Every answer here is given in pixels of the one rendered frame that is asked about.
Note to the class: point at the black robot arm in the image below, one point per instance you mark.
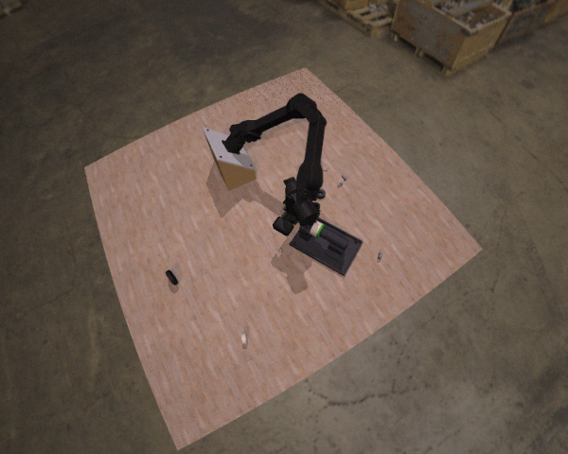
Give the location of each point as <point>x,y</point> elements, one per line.
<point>310,174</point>

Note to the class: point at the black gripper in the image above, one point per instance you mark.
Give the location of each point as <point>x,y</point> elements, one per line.
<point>284,224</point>

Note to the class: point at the black ring-shaped disc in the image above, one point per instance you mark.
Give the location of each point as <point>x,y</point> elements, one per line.
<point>172,277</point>

